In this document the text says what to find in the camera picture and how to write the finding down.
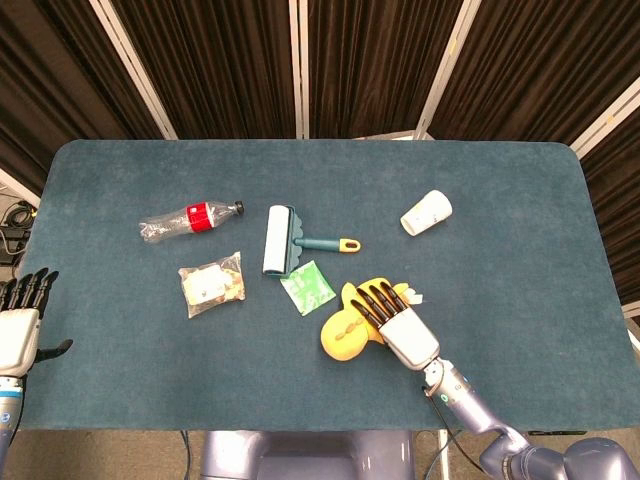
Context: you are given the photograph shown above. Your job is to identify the white paper cup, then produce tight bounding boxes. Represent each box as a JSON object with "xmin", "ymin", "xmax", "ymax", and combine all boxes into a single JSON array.
[{"xmin": 399, "ymin": 189, "xmax": 454, "ymax": 236}]

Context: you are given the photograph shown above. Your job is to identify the clear red-label plastic bottle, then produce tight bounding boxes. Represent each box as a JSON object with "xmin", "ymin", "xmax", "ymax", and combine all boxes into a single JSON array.
[{"xmin": 138, "ymin": 199, "xmax": 246, "ymax": 245}]

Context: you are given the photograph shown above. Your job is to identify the green wet wipe packet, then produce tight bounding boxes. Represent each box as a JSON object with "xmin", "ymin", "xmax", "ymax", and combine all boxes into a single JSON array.
[{"xmin": 279, "ymin": 259, "xmax": 338, "ymax": 317}]

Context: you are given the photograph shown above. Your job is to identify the bagged bread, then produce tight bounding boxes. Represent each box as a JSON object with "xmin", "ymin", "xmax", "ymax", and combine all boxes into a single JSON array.
[{"xmin": 177, "ymin": 251, "xmax": 248, "ymax": 320}]

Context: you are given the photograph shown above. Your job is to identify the teal lint roller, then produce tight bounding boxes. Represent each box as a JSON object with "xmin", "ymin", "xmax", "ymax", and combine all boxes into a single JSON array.
[{"xmin": 261, "ymin": 203, "xmax": 362, "ymax": 279}]

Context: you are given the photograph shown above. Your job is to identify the grey robot torso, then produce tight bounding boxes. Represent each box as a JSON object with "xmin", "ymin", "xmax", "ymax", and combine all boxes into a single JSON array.
[{"xmin": 198, "ymin": 429, "xmax": 417, "ymax": 480}]

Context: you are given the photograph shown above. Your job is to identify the black cable bundle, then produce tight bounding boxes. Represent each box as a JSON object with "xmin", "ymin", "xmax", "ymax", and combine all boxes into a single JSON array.
[{"xmin": 0, "ymin": 198, "xmax": 39, "ymax": 269}]

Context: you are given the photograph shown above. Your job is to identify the yellow plush toy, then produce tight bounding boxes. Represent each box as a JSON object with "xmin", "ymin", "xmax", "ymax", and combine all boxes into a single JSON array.
[{"xmin": 319, "ymin": 277, "xmax": 426, "ymax": 363}]

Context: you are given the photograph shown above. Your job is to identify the blue table cloth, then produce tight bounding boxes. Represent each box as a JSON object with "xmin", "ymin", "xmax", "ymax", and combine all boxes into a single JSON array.
[{"xmin": 17, "ymin": 138, "xmax": 640, "ymax": 433}]

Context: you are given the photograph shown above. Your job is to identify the dark brown pleated curtain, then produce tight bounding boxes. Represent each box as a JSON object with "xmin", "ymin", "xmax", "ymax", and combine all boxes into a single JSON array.
[
  {"xmin": 578, "ymin": 105, "xmax": 640, "ymax": 307},
  {"xmin": 305, "ymin": 0, "xmax": 467, "ymax": 141},
  {"xmin": 110, "ymin": 0, "xmax": 302, "ymax": 141},
  {"xmin": 428, "ymin": 0, "xmax": 640, "ymax": 147},
  {"xmin": 0, "ymin": 0, "xmax": 167, "ymax": 197}
]

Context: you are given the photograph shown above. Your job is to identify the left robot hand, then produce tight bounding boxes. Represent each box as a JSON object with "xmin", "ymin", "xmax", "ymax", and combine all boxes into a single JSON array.
[{"xmin": 0, "ymin": 267, "xmax": 75, "ymax": 378}]

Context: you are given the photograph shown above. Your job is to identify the white partition post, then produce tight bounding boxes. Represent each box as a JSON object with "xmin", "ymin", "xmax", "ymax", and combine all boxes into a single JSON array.
[
  {"xmin": 414, "ymin": 0, "xmax": 482, "ymax": 141},
  {"xmin": 0, "ymin": 167, "xmax": 42, "ymax": 207},
  {"xmin": 288, "ymin": 0, "xmax": 311, "ymax": 140},
  {"xmin": 569, "ymin": 73, "xmax": 640, "ymax": 161},
  {"xmin": 88, "ymin": 0, "xmax": 178, "ymax": 141}
]

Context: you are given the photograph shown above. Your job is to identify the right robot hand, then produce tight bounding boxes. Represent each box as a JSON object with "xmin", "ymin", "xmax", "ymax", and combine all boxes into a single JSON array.
[{"xmin": 355, "ymin": 281, "xmax": 442, "ymax": 372}]

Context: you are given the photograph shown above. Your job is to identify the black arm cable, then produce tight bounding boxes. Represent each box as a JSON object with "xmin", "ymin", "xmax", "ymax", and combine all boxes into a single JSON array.
[{"xmin": 422, "ymin": 384, "xmax": 487, "ymax": 474}]

